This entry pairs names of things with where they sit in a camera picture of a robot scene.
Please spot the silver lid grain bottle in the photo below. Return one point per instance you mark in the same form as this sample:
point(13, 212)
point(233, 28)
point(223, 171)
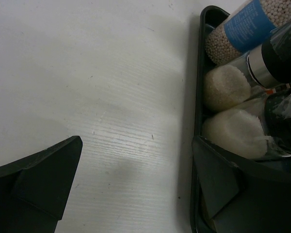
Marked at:
point(246, 28)

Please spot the black lid bottle front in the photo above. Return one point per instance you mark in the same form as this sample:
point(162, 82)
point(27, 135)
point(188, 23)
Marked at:
point(257, 129)

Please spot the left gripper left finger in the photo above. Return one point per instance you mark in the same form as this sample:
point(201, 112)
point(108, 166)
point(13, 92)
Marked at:
point(34, 190)

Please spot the clear top pepper grinder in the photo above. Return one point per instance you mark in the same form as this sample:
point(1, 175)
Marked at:
point(262, 68)

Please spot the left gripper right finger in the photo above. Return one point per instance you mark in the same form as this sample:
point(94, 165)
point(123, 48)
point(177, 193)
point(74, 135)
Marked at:
point(241, 195)

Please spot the black rectangular tray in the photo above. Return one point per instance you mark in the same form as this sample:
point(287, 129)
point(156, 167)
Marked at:
point(200, 220)

